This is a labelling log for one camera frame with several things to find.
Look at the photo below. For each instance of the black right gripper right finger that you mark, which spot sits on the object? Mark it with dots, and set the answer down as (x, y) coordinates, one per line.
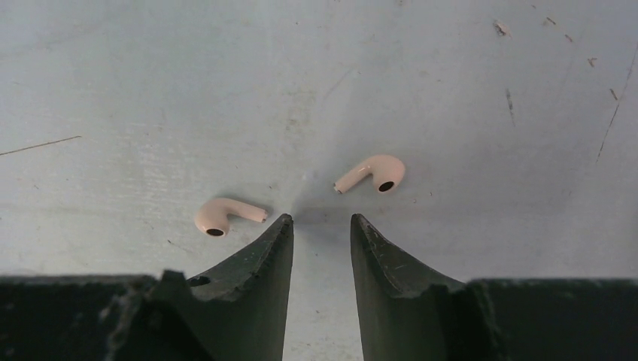
(410, 311)

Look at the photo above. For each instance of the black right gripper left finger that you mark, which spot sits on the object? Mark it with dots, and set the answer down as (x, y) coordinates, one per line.
(236, 310)

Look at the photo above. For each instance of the pink earbud with blue light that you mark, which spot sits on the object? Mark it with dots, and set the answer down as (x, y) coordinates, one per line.
(386, 171)

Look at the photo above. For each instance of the pink earbud near pink case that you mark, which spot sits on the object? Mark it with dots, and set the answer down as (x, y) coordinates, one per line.
(213, 217)

